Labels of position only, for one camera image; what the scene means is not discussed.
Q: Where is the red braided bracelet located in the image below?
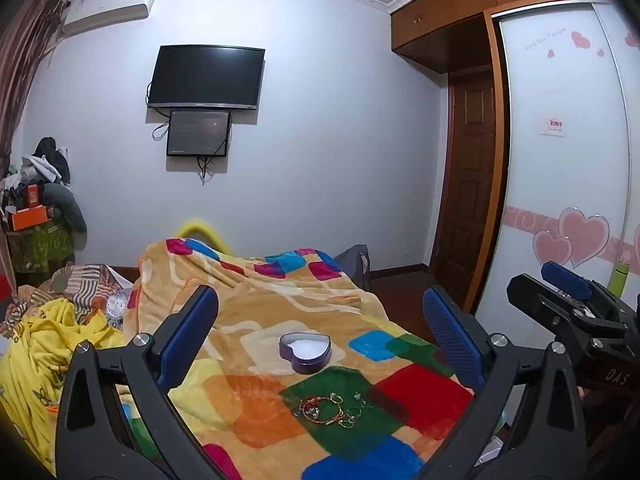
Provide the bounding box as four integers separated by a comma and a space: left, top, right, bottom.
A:
299, 396, 347, 427

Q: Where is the yellow hoop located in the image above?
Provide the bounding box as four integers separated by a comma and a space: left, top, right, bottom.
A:
177, 217, 236, 256

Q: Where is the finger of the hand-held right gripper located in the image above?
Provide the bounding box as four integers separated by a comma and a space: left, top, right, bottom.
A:
506, 274, 628, 361
541, 261, 640, 331

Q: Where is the white air conditioner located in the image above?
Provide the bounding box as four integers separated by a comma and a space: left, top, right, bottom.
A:
62, 0, 160, 37

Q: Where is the black wall television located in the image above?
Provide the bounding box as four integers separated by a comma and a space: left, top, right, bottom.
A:
147, 45, 266, 111

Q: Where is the striped cloth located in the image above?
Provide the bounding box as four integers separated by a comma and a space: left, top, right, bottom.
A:
17, 262, 133, 331

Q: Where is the small black wall monitor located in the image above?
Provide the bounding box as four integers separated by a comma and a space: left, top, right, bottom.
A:
166, 109, 232, 158

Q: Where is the wooden overhead cabinet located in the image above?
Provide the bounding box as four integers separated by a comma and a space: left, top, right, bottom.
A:
390, 0, 606, 73

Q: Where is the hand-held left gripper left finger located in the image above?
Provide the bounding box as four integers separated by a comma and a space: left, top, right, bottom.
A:
55, 285, 241, 480

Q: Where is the brown wooden door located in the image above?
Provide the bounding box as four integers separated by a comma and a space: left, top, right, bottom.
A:
432, 67, 498, 311

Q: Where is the green patterned box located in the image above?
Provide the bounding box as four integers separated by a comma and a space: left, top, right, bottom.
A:
7, 220, 76, 273

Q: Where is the colourful checked fleece blanket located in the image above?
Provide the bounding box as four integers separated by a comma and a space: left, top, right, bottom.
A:
122, 237, 476, 480

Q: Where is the brown striped curtain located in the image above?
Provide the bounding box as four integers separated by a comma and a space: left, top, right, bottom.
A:
0, 0, 68, 281

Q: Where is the dark bag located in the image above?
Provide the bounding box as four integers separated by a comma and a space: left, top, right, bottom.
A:
332, 244, 371, 291

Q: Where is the white heart-print wardrobe door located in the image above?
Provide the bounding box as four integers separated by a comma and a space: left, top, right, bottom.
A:
475, 0, 640, 341

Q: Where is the yellow blanket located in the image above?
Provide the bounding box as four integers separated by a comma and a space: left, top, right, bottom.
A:
0, 297, 126, 476

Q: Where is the green bottle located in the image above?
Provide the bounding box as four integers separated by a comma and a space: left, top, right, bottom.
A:
607, 255, 631, 297

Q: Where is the purple heart-shaped tin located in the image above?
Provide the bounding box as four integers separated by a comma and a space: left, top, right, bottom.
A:
278, 332, 332, 375

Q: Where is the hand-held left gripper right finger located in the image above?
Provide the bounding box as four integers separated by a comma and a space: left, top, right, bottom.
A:
422, 285, 588, 480

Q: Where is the pile of clothes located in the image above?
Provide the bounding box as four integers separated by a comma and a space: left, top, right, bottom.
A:
0, 136, 88, 234

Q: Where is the orange box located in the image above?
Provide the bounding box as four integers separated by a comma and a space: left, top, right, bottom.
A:
11, 205, 51, 232

